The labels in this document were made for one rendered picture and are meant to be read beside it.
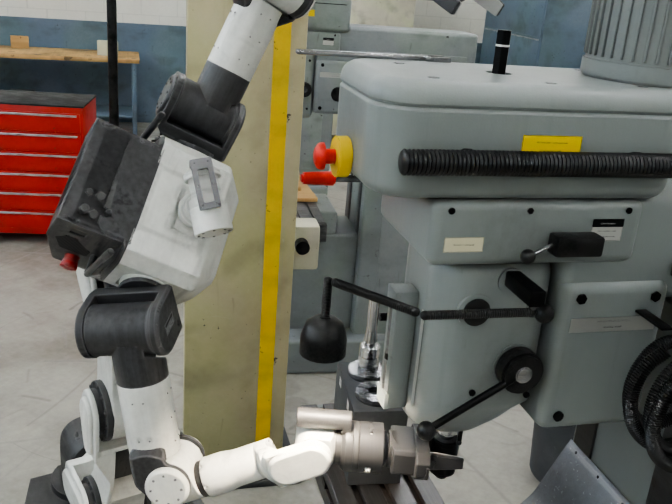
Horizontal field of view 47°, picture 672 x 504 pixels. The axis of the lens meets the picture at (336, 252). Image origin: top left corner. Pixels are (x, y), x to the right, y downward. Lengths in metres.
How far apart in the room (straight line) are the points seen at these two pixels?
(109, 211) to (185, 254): 0.15
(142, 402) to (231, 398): 1.92
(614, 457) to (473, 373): 0.49
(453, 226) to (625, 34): 0.38
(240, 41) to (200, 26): 1.32
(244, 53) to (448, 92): 0.57
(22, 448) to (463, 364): 2.69
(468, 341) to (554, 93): 0.39
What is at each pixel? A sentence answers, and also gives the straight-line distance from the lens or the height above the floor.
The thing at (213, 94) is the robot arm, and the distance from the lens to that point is 1.50.
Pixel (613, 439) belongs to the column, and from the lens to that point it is 1.64.
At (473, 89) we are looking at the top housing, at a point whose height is 1.88.
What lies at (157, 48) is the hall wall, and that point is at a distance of 10.12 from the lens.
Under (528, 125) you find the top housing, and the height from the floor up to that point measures 1.84.
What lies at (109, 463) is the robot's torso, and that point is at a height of 0.89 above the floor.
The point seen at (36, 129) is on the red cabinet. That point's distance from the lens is 5.71.
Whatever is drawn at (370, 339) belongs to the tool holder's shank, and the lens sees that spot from 1.76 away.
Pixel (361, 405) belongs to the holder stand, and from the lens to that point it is 1.69.
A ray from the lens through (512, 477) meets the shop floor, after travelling 3.60.
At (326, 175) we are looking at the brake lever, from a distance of 1.24.
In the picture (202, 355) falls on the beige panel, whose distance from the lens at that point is 3.17.
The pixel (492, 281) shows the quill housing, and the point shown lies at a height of 1.60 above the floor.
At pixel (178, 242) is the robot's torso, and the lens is 1.39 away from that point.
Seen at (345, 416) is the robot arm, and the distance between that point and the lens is 1.37.
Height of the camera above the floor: 2.02
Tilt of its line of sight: 20 degrees down
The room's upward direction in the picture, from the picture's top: 5 degrees clockwise
